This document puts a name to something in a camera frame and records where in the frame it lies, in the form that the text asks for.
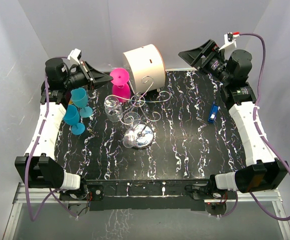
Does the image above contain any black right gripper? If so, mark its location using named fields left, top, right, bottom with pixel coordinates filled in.
left=179, top=40, right=232, bottom=85

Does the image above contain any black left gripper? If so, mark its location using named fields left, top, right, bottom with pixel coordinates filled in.
left=63, top=60, right=114, bottom=92

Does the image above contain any blue wine glass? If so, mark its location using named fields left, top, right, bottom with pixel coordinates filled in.
left=70, top=87, right=93, bottom=118
left=63, top=104, right=85, bottom=136

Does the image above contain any pink wine glass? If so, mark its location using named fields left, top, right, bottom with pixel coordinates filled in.
left=110, top=68, right=131, bottom=103

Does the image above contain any clear ribbed tumbler glass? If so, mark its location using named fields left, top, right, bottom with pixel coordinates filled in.
left=104, top=95, right=123, bottom=123

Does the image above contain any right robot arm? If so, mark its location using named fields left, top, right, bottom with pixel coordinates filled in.
left=178, top=39, right=288, bottom=199

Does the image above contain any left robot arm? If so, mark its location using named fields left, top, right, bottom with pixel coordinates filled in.
left=14, top=57, right=113, bottom=200

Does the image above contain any chrome wine glass rack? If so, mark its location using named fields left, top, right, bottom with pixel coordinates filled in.
left=119, top=74, right=177, bottom=151

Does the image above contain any clear fluted champagne glass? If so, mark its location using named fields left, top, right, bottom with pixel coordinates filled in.
left=122, top=111, right=141, bottom=148

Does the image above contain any white round box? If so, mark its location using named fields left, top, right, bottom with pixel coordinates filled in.
left=122, top=44, right=166, bottom=94

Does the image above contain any small blue object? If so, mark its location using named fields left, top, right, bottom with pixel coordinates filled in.
left=207, top=102, right=220, bottom=124

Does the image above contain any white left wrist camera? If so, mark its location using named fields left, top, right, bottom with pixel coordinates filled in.
left=67, top=48, right=82, bottom=66

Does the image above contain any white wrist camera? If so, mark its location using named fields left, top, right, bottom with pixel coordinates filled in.
left=219, top=31, right=240, bottom=51
left=67, top=48, right=82, bottom=66

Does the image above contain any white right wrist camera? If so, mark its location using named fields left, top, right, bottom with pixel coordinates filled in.
left=219, top=31, right=240, bottom=51

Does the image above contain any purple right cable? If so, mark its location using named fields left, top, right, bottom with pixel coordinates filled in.
left=209, top=32, right=290, bottom=222

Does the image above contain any purple cable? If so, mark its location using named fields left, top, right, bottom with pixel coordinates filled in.
left=24, top=56, right=91, bottom=222
left=209, top=32, right=290, bottom=222

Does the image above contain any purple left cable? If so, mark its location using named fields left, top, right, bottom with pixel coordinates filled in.
left=24, top=56, right=91, bottom=222

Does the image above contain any aluminium table frame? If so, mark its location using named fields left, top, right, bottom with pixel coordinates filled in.
left=2, top=66, right=290, bottom=240

